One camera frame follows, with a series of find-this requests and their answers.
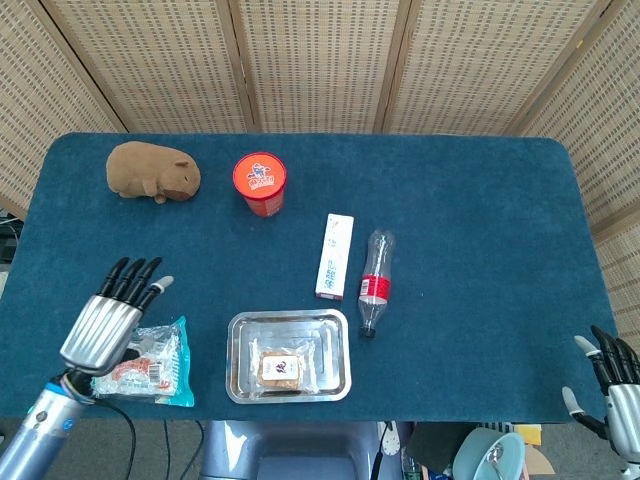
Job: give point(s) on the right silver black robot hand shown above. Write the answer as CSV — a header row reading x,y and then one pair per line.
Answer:
x,y
625,410

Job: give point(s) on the metal spoon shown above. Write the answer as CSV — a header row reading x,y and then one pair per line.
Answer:
x,y
496,455

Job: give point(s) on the teal clear snack bag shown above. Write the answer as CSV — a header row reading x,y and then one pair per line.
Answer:
x,y
160,365

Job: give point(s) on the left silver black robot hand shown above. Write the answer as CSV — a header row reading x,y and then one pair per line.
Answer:
x,y
102,330

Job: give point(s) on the blue carpet table cover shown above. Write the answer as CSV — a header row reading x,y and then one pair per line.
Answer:
x,y
450,250

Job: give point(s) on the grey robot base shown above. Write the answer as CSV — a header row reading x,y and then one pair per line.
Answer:
x,y
290,450

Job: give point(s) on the empty red-label plastic bottle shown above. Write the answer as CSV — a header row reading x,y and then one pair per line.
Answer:
x,y
375,287

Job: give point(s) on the red cylindrical snack can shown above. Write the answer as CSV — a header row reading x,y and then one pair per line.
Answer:
x,y
260,177

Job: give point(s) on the light blue bowl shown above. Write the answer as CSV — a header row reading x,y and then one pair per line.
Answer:
x,y
475,450

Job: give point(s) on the rectangular stainless steel tray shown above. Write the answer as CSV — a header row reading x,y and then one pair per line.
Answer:
x,y
240,360

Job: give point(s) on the small pastry packet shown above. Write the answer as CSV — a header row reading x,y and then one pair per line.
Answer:
x,y
281,370

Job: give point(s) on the white perforated plastic piece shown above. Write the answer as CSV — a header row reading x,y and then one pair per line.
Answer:
x,y
391,440

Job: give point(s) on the white pink toothpaste box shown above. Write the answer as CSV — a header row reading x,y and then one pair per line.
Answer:
x,y
334,260

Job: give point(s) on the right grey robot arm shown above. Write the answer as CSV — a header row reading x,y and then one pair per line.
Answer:
x,y
632,470

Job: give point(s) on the woven bamboo folding screen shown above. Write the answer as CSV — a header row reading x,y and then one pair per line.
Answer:
x,y
320,65

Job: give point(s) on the brown capybara plush toy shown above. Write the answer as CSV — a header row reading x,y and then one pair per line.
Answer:
x,y
145,170

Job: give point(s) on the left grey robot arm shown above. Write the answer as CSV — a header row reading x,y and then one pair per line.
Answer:
x,y
40,435

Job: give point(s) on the black cloth bag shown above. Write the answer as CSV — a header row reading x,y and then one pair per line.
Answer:
x,y
435,445

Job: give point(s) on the brown cardboard piece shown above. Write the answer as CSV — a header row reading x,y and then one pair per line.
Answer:
x,y
540,462

